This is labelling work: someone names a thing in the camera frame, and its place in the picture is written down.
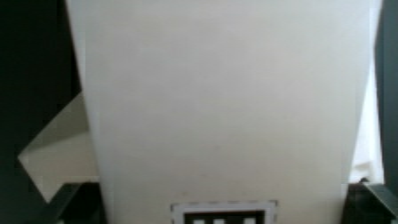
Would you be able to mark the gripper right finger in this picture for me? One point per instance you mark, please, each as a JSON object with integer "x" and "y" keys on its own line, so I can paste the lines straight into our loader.
{"x": 370, "y": 204}

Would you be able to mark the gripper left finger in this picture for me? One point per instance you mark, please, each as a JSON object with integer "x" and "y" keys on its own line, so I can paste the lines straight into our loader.
{"x": 75, "y": 207}

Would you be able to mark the white cabinet body box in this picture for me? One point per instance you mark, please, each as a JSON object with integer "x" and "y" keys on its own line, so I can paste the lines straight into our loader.
{"x": 57, "y": 157}

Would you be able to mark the white cabinet top block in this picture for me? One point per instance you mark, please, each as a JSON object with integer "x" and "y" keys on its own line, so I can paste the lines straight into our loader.
{"x": 224, "y": 84}

